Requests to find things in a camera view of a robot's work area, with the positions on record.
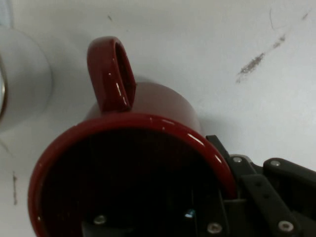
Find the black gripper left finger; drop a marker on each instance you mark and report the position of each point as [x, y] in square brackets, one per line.
[212, 214]

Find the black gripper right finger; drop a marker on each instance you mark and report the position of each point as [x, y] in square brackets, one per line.
[284, 187]

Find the white enamel mug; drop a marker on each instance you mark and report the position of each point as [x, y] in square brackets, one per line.
[24, 79]

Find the red ceramic mug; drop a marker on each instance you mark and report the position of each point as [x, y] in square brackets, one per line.
[158, 106]

